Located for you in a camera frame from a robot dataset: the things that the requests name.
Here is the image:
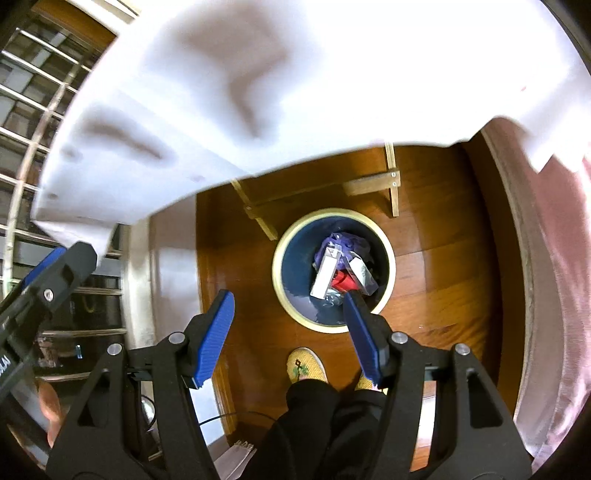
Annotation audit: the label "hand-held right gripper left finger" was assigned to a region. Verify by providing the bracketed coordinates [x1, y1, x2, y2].
[46, 288, 236, 480]

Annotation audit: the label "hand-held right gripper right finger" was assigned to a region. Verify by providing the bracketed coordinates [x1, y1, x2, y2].
[342, 291, 534, 480]

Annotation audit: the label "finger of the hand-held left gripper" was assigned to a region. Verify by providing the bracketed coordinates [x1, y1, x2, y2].
[0, 241, 99, 326]

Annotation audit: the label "round blue trash bin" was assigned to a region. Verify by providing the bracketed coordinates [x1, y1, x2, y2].
[271, 208, 397, 334]

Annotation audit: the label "person's left hand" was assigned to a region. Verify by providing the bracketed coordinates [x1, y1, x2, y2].
[36, 379, 65, 449]

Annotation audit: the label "red wrapper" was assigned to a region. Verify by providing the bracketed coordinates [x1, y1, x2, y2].
[330, 269, 361, 294]

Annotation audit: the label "small white box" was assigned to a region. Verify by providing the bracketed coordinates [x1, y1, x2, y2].
[348, 256, 377, 296]

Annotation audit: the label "white carton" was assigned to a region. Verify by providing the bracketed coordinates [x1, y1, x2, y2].
[309, 246, 345, 300]

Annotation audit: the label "black pants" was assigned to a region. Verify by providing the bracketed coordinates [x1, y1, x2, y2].
[265, 381, 398, 480]

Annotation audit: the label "purple plastic bag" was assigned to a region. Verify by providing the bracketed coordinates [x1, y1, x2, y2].
[314, 233, 370, 273]

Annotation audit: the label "metal window grille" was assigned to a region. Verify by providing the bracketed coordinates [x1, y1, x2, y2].
[0, 25, 127, 384]

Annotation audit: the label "pink bed blanket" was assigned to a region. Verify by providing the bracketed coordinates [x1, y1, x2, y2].
[512, 152, 591, 472]

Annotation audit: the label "black cable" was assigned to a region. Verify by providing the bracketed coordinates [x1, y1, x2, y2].
[198, 411, 283, 428]

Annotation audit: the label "wooden table frame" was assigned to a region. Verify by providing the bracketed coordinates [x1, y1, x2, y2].
[230, 142, 402, 241]

